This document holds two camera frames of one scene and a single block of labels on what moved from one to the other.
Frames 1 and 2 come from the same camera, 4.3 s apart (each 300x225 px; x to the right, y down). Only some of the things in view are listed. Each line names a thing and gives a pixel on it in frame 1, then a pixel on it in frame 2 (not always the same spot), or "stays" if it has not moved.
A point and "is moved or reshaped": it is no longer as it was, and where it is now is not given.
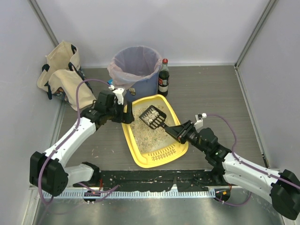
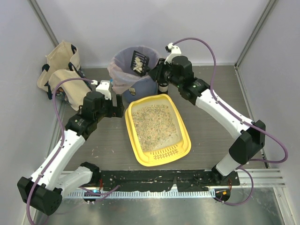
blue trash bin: (149, 87) stays
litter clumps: (149, 117) -> (138, 64)
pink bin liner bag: (133, 63) stays
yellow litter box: (150, 147) is moved or reshaped
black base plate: (209, 178) stays
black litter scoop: (154, 117) -> (145, 60)
